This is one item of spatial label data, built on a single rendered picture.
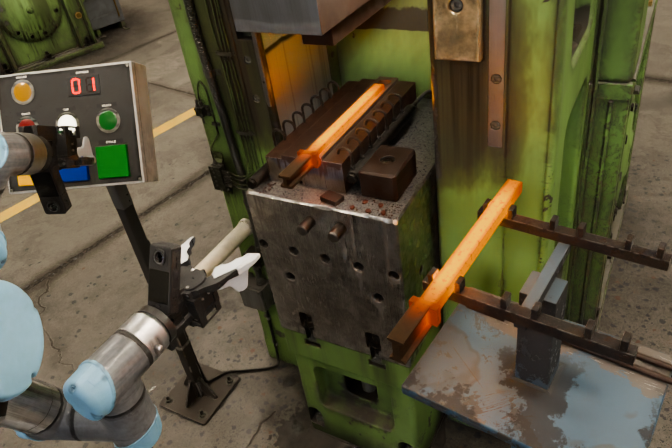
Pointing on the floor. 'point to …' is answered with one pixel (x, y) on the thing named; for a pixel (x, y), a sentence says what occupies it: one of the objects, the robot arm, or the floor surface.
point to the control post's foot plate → (177, 399)
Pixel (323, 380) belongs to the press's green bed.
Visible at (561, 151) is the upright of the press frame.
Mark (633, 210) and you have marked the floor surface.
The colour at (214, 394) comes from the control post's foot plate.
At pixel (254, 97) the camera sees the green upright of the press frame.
